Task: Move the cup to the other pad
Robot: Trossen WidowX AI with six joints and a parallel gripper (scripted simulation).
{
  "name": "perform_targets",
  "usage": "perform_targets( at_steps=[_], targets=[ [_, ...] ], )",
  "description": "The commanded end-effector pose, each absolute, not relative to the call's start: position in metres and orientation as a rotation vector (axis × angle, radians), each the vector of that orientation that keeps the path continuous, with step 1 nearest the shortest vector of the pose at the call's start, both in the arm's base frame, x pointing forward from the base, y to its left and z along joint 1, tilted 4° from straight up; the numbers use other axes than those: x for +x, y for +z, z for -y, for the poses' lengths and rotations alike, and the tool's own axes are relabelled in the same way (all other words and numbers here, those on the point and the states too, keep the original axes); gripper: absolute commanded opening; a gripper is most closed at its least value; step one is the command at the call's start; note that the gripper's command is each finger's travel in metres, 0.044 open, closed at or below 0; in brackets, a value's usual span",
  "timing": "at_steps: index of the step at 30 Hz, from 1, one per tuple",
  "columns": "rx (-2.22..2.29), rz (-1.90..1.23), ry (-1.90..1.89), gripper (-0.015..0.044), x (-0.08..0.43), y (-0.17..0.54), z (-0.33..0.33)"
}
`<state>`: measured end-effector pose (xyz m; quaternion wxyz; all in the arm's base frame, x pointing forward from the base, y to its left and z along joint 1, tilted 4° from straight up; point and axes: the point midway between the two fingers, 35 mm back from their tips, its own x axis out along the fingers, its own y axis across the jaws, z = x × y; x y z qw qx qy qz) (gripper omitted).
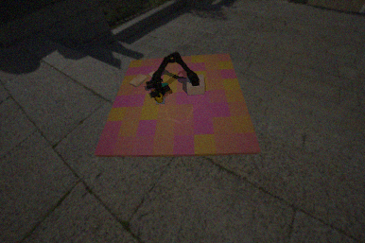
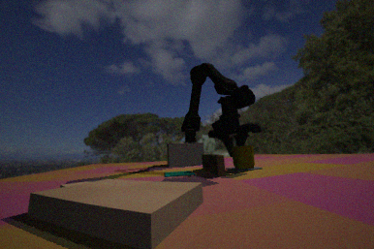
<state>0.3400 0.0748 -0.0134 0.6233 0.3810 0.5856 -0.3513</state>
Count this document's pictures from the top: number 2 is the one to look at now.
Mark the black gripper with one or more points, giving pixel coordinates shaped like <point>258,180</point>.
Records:
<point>240,131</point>

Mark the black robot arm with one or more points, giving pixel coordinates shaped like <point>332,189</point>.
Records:
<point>240,97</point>

